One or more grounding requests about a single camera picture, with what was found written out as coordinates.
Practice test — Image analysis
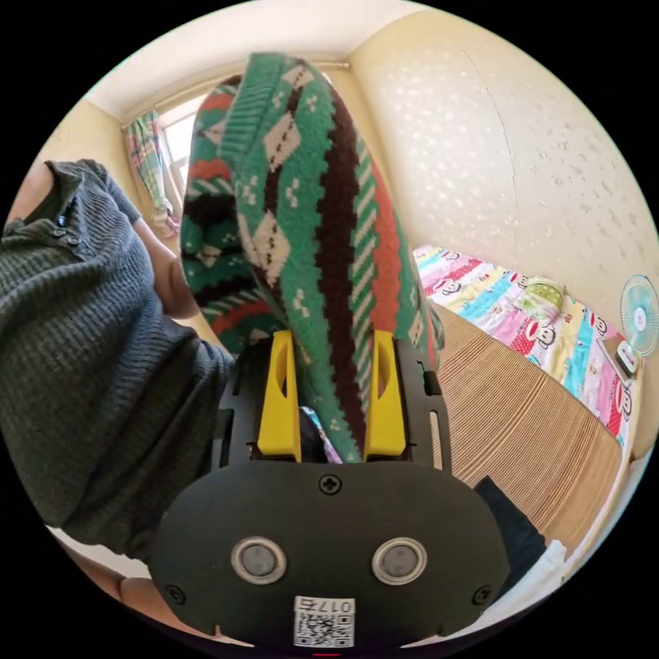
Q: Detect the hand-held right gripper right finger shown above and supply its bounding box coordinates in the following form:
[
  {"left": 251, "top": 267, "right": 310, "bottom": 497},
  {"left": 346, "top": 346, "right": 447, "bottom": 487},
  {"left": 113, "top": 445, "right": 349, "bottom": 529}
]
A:
[{"left": 364, "top": 329, "right": 408, "bottom": 462}]

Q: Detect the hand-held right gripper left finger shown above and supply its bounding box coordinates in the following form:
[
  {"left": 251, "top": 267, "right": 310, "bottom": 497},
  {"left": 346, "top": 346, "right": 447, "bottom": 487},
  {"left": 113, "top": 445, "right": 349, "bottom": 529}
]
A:
[{"left": 257, "top": 331, "right": 302, "bottom": 460}]

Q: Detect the green patterned sweater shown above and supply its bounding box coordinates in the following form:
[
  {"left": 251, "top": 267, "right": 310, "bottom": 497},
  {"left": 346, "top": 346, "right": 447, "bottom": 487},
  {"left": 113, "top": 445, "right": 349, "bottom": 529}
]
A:
[{"left": 180, "top": 51, "right": 446, "bottom": 464}]

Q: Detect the person's right forearm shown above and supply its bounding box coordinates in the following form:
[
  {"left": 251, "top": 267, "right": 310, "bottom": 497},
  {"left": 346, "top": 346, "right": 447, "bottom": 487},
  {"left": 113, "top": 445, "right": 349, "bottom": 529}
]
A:
[{"left": 64, "top": 548, "right": 151, "bottom": 601}]

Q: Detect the person's left forearm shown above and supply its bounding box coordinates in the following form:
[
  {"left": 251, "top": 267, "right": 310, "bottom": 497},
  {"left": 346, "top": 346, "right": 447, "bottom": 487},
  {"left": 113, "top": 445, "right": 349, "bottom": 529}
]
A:
[{"left": 135, "top": 218, "right": 207, "bottom": 321}]

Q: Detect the green patterned pillow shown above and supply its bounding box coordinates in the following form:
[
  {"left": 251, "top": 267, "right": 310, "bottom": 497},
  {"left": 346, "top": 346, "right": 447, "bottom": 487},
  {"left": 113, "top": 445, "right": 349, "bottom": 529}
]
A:
[{"left": 516, "top": 275, "right": 567, "bottom": 316}]

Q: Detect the person's right hand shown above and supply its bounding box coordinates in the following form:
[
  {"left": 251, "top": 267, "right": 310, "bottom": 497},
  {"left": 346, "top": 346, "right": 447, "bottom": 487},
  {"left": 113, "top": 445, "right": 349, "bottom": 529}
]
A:
[{"left": 119, "top": 575, "right": 174, "bottom": 618}]

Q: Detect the bed with mat and printed sheet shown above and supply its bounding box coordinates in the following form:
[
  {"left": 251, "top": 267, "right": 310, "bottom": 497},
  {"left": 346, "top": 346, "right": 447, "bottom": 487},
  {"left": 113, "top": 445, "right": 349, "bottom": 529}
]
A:
[{"left": 411, "top": 244, "right": 645, "bottom": 567}]

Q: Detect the pile of clothes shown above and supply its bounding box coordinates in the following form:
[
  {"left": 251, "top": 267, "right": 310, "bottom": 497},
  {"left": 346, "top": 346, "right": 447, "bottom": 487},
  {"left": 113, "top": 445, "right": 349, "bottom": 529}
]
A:
[{"left": 472, "top": 476, "right": 571, "bottom": 602}]

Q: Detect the person's body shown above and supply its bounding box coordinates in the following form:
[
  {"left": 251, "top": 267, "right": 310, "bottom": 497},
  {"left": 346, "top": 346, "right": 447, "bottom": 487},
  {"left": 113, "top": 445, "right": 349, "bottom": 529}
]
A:
[{"left": 0, "top": 157, "right": 237, "bottom": 563}]

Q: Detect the small electric fan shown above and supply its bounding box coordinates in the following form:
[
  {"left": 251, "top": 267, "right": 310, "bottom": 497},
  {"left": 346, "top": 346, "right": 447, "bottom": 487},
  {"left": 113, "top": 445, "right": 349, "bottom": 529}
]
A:
[{"left": 614, "top": 273, "right": 659, "bottom": 383}]

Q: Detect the checked curtain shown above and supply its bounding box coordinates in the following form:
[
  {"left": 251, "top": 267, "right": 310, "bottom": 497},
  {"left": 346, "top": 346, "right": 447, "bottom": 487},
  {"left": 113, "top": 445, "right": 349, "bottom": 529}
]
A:
[{"left": 124, "top": 108, "right": 182, "bottom": 239}]

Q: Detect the window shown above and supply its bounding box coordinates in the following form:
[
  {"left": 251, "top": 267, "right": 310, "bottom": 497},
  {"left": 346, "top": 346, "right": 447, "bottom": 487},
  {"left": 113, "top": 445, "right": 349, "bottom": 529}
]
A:
[{"left": 156, "top": 95, "right": 209, "bottom": 209}]

